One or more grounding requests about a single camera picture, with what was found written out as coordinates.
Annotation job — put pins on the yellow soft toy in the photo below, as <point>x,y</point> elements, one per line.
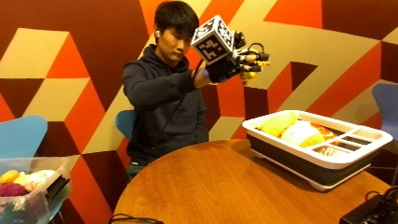
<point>249,74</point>

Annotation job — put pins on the white cube with black markers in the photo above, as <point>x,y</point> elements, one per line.
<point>211,40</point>

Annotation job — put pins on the yellow-green plush toy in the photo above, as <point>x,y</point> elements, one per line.
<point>277,123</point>

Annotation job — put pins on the white earbud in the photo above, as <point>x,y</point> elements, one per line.
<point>157,33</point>

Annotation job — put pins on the the person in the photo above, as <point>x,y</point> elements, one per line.
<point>161,93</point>

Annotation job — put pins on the orange plush toy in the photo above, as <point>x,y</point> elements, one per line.
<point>325,130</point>

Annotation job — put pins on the small yellow plush toy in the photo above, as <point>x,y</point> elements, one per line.
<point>313,141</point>

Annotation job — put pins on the small striped toy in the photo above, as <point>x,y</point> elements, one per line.
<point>330,151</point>

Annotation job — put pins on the blue chair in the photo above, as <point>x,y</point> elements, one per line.
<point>20,137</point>
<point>125,123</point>
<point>387,105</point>

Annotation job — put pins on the white and grey dish rack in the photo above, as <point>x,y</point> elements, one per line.
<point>314,168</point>

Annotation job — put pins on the black electronic device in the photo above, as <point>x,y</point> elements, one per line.
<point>368,211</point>

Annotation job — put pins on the white round toy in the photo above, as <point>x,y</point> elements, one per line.
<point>37,179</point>

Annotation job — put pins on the pale yellow toy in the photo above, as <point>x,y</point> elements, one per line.
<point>21,179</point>

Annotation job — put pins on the clear plastic bin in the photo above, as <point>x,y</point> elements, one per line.
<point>37,202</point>

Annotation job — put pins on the yellow round toy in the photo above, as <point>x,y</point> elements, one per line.
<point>9,176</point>

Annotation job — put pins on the purple fuzzy toy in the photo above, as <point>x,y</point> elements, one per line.
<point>13,189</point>

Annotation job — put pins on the black palm camera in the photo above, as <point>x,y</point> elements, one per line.
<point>239,39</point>

